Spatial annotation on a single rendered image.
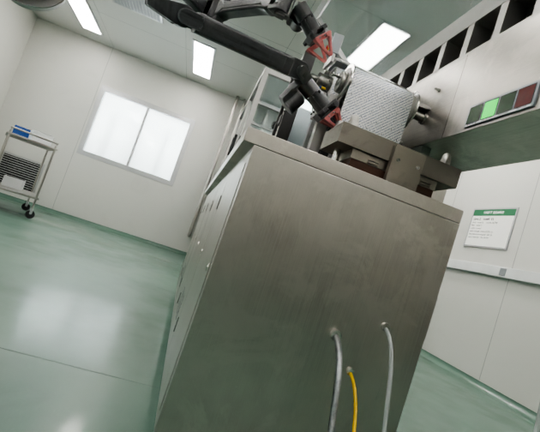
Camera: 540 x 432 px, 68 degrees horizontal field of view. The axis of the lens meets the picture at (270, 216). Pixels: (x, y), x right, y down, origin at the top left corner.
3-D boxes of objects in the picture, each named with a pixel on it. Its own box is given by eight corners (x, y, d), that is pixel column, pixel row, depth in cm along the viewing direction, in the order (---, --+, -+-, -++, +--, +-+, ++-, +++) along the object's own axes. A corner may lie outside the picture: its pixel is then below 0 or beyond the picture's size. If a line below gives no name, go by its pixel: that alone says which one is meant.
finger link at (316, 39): (325, 57, 136) (311, 33, 135) (318, 65, 143) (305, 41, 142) (341, 48, 137) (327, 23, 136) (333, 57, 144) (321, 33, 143)
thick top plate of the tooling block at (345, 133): (319, 149, 129) (325, 132, 130) (425, 192, 137) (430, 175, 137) (337, 140, 114) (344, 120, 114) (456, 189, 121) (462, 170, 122)
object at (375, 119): (329, 144, 135) (346, 93, 136) (390, 168, 139) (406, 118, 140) (330, 143, 134) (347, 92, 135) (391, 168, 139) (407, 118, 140)
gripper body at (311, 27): (313, 35, 135) (303, 15, 134) (304, 48, 145) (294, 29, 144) (329, 27, 136) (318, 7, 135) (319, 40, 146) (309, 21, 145)
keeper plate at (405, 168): (381, 180, 116) (393, 145, 117) (411, 192, 118) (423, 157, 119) (386, 179, 114) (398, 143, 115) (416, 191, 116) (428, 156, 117)
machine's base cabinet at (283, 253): (173, 290, 344) (207, 195, 350) (243, 311, 356) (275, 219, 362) (135, 476, 97) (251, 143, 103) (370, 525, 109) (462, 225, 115)
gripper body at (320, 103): (325, 114, 129) (310, 95, 128) (315, 121, 139) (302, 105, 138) (339, 101, 130) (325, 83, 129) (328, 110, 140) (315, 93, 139)
